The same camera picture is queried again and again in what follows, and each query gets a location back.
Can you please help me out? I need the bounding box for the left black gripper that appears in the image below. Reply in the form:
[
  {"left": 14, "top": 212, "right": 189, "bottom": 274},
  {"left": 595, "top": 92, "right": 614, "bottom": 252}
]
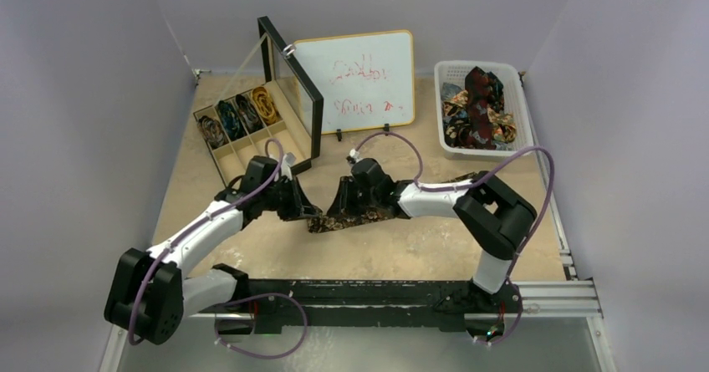
[{"left": 261, "top": 175, "right": 318, "bottom": 222}]

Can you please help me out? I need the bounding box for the brown floral black tie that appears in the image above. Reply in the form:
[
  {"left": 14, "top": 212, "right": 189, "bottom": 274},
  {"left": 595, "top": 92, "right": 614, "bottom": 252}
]
[{"left": 307, "top": 179, "right": 472, "bottom": 233}]

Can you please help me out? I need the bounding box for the white plastic basket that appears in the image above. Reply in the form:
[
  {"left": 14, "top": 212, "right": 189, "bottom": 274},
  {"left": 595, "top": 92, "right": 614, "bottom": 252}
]
[{"left": 434, "top": 60, "right": 534, "bottom": 161}]

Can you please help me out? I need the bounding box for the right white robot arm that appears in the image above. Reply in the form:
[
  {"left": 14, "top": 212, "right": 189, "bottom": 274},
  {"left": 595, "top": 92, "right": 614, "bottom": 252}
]
[{"left": 327, "top": 158, "right": 538, "bottom": 311}]

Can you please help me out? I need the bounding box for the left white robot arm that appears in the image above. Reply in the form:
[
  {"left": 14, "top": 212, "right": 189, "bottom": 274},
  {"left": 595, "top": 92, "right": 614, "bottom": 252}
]
[{"left": 104, "top": 154, "right": 318, "bottom": 345}]

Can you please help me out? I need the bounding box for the black tie storage box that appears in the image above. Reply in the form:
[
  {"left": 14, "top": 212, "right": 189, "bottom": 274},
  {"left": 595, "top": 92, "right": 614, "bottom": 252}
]
[{"left": 193, "top": 17, "right": 324, "bottom": 184}]

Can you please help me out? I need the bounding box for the dark grey rolled tie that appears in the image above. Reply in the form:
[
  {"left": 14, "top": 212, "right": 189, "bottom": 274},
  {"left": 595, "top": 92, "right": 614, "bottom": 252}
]
[{"left": 235, "top": 94, "right": 263, "bottom": 134}]

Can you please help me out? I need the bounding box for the blue dark rolled tie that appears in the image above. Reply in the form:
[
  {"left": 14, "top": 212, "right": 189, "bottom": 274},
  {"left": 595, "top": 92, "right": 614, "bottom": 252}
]
[{"left": 217, "top": 100, "right": 247, "bottom": 141}]

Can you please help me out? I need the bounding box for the grey patterned rolled tie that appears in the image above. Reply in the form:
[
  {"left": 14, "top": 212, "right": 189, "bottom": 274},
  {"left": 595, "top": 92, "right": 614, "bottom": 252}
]
[{"left": 197, "top": 115, "right": 228, "bottom": 150}]

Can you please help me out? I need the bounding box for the yellow rolled tie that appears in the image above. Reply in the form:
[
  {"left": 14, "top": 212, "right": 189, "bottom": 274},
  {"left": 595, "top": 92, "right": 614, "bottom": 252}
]
[{"left": 251, "top": 86, "right": 280, "bottom": 125}]

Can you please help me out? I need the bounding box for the small whiteboard with stand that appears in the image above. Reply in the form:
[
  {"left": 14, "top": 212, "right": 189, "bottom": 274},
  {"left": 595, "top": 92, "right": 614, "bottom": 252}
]
[{"left": 294, "top": 29, "right": 416, "bottom": 134}]

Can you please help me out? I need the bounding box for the colourful patterned tie pile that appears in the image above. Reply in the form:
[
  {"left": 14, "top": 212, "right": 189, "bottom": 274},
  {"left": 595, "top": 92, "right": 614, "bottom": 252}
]
[{"left": 441, "top": 83, "right": 518, "bottom": 150}]

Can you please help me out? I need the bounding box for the dark red tie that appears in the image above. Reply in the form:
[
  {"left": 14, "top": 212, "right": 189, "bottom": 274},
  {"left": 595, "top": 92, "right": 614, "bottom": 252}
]
[{"left": 464, "top": 67, "right": 504, "bottom": 150}]

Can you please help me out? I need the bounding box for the black aluminium mounting rail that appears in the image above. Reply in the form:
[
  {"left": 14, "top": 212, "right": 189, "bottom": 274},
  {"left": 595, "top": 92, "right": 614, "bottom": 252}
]
[{"left": 113, "top": 278, "right": 604, "bottom": 338}]

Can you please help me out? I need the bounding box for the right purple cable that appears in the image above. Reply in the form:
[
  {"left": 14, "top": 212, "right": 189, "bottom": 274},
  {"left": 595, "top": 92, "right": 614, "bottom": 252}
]
[{"left": 345, "top": 131, "right": 555, "bottom": 347}]

